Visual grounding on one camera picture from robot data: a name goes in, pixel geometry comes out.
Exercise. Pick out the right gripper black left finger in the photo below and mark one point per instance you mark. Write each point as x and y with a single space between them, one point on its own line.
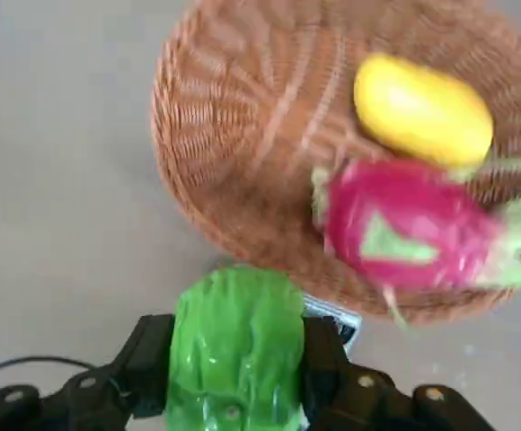
148 359

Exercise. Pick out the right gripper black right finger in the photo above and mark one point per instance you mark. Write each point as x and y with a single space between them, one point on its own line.
323 359

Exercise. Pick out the green apple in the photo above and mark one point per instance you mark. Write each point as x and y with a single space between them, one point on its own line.
235 341

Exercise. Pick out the white electronic scale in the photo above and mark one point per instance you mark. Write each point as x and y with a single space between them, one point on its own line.
352 330

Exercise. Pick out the pink dragon fruit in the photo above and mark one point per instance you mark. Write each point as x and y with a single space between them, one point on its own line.
400 215

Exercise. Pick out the brown wicker basket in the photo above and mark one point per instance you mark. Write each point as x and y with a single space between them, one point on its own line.
242 134

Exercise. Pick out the yellow mango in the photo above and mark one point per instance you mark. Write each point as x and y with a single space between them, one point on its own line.
422 112

